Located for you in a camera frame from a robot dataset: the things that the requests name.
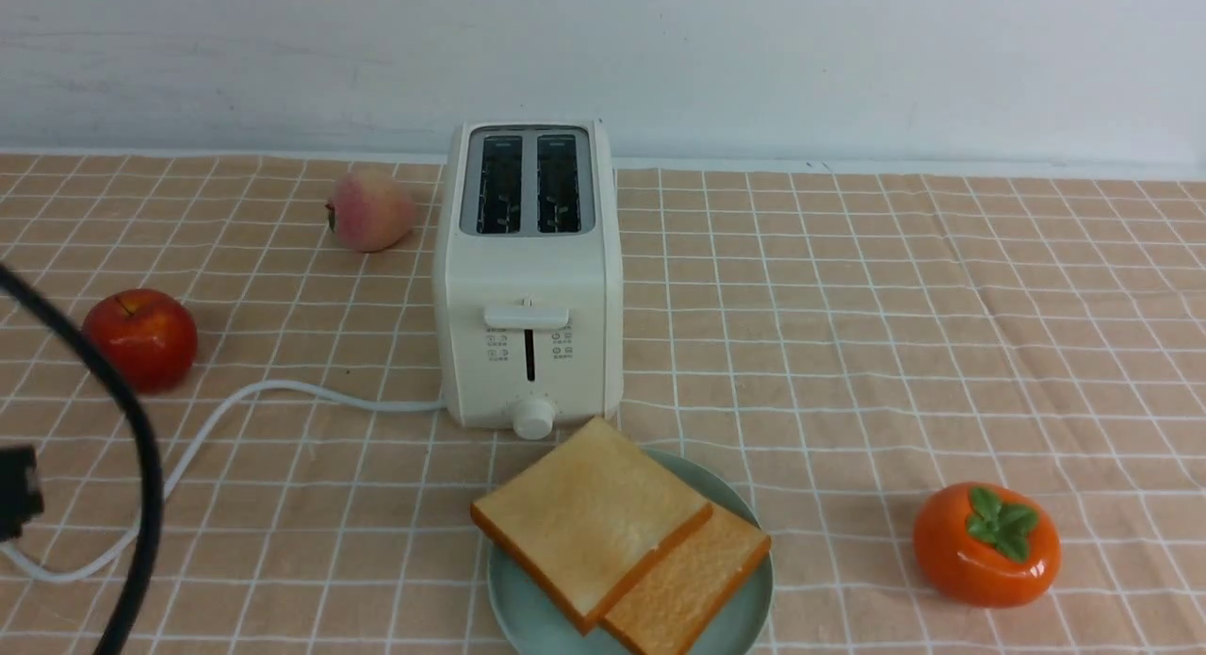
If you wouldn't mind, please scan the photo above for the toasted bread slice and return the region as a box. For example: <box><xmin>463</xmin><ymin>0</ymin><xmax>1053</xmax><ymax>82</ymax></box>
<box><xmin>602</xmin><ymin>504</ymin><xmax>772</xmax><ymax>654</ymax></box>
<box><xmin>470</xmin><ymin>419</ymin><xmax>712</xmax><ymax>634</ymax></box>

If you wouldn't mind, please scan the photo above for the white two-slot toaster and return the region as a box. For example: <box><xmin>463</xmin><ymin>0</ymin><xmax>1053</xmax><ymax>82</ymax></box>
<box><xmin>431</xmin><ymin>119</ymin><xmax>624</xmax><ymax>440</ymax></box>

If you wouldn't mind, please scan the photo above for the pink peach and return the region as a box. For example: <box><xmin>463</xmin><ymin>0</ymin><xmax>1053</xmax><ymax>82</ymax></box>
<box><xmin>326</xmin><ymin>171</ymin><xmax>418</xmax><ymax>253</ymax></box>

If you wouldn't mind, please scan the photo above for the light teal round plate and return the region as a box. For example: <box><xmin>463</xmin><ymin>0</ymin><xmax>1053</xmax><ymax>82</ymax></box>
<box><xmin>486</xmin><ymin>448</ymin><xmax>774</xmax><ymax>654</ymax></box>

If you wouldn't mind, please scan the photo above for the beige checkered tablecloth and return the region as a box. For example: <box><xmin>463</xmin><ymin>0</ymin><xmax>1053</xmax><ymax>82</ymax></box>
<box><xmin>1</xmin><ymin>154</ymin><xmax>1205</xmax><ymax>654</ymax></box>

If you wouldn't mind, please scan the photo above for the orange persimmon with green leaves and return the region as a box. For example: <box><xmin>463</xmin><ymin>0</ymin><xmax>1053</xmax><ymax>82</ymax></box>
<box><xmin>912</xmin><ymin>483</ymin><xmax>1062</xmax><ymax>609</ymax></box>

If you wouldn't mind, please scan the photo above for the red apple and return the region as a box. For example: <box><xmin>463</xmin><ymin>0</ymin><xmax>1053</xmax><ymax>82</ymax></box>
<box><xmin>82</xmin><ymin>288</ymin><xmax>199</xmax><ymax>396</ymax></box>

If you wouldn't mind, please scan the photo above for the black device at left edge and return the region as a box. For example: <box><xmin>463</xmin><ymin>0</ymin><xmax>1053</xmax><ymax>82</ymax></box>
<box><xmin>0</xmin><ymin>445</ymin><xmax>46</xmax><ymax>544</ymax></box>

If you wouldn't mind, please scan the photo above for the white toaster power cable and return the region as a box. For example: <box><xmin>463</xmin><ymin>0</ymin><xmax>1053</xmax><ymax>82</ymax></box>
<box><xmin>0</xmin><ymin>380</ymin><xmax>447</xmax><ymax>581</ymax></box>

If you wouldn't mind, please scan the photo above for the black cable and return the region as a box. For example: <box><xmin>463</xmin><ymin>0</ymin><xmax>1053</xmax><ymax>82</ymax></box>
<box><xmin>0</xmin><ymin>262</ymin><xmax>166</xmax><ymax>655</ymax></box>

